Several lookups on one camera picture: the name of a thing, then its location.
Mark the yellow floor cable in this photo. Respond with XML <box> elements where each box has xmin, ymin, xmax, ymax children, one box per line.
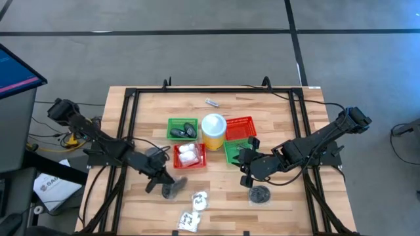
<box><xmin>41</xmin><ymin>130</ymin><xmax>89</xmax><ymax>153</ymax></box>

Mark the black aluminium table frame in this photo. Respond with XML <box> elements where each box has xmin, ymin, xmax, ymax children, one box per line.
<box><xmin>75</xmin><ymin>76</ymin><xmax>361</xmax><ymax>236</ymax></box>

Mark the red plastic mesh basket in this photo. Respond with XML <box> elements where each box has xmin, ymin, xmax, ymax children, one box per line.
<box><xmin>224</xmin><ymin>115</ymin><xmax>258</xmax><ymax>141</ymax></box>
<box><xmin>173</xmin><ymin>142</ymin><xmax>207</xmax><ymax>170</ymax></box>

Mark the clear bag of white cotton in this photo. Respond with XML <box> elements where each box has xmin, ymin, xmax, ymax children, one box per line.
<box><xmin>178</xmin><ymin>150</ymin><xmax>201</xmax><ymax>167</ymax></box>
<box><xmin>178</xmin><ymin>142</ymin><xmax>198</xmax><ymax>155</ymax></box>

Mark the black computer mouse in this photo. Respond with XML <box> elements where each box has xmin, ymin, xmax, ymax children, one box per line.
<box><xmin>0</xmin><ymin>212</ymin><xmax>24</xmax><ymax>236</ymax></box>

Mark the gray chair base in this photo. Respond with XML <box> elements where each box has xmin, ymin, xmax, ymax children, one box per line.
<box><xmin>390</xmin><ymin>117</ymin><xmax>420</xmax><ymax>137</ymax></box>

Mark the monitor with blue screen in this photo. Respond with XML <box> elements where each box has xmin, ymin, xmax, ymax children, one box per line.
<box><xmin>0</xmin><ymin>43</ymin><xmax>49</xmax><ymax>100</ymax></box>

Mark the thin black floor cable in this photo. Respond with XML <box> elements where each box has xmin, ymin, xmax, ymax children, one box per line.
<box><xmin>389</xmin><ymin>123</ymin><xmax>420</xmax><ymax>167</ymax></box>

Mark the black desk crossbar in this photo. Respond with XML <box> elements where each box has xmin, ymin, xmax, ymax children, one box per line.
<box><xmin>21</xmin><ymin>149</ymin><xmax>89</xmax><ymax>186</ymax></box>

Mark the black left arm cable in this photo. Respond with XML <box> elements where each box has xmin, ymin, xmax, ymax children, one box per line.
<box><xmin>131</xmin><ymin>136</ymin><xmax>171</xmax><ymax>161</ymax></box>

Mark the green plastic mesh basket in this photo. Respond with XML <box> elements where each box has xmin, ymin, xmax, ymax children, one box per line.
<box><xmin>166</xmin><ymin>117</ymin><xmax>200</xmax><ymax>141</ymax></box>
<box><xmin>223</xmin><ymin>138</ymin><xmax>260</xmax><ymax>165</ymax></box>

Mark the cotton pack bag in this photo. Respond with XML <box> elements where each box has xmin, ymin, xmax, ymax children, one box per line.
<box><xmin>192</xmin><ymin>191</ymin><xmax>209</xmax><ymax>212</ymax></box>
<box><xmin>177</xmin><ymin>211</ymin><xmax>202</xmax><ymax>233</ymax></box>

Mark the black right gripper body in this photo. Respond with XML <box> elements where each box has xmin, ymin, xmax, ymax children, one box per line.
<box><xmin>236</xmin><ymin>136</ymin><xmax>261</xmax><ymax>188</ymax></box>

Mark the white paper booklet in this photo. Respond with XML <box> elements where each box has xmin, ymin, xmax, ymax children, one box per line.
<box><xmin>32</xmin><ymin>159</ymin><xmax>83</xmax><ymax>212</ymax></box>

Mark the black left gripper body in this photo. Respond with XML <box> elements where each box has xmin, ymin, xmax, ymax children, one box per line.
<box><xmin>144</xmin><ymin>151</ymin><xmax>169</xmax><ymax>195</ymax></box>

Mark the yellow disinfecting wipes canister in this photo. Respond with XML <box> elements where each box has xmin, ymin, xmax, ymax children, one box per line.
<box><xmin>201</xmin><ymin>113</ymin><xmax>228</xmax><ymax>151</ymax></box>

